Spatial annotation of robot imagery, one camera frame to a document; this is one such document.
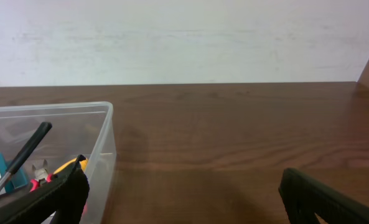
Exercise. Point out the white and blue box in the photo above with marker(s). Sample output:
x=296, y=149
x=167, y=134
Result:
x=18, y=180

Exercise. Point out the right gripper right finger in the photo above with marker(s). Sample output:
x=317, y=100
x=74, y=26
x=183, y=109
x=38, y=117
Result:
x=306, y=200

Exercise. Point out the small black claw hammer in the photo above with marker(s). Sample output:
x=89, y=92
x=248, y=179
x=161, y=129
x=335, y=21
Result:
x=25, y=152

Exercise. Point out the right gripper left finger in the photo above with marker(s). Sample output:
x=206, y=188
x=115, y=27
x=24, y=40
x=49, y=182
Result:
x=63, y=198

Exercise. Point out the red handled pliers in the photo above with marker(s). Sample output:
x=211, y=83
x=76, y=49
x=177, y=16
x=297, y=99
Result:
x=42, y=175

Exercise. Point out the clear plastic container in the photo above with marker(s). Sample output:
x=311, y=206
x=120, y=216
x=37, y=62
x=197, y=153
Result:
x=77, y=128

